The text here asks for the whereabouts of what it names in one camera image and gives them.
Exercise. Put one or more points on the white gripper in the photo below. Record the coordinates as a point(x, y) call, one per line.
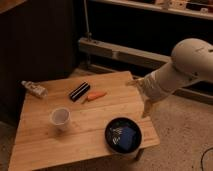
point(151, 89)

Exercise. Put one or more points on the black striped eraser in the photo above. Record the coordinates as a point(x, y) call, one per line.
point(79, 91)

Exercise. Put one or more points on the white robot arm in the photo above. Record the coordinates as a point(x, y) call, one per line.
point(170, 79)

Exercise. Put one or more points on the blue cloth in bowl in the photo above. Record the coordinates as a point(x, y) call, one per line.
point(126, 136)

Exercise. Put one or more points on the black bowl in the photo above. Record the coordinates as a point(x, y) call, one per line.
point(112, 136)

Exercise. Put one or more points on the orange carrot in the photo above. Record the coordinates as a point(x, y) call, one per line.
point(93, 95)

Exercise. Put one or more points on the wooden table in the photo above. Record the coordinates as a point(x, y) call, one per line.
point(38, 144)

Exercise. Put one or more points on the grey metal beam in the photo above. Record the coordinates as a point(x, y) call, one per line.
point(133, 56)

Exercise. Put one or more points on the vertical metal pole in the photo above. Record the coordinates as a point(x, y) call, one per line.
point(88, 33)

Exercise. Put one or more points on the white shelf board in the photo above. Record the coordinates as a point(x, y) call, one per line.
point(151, 7)

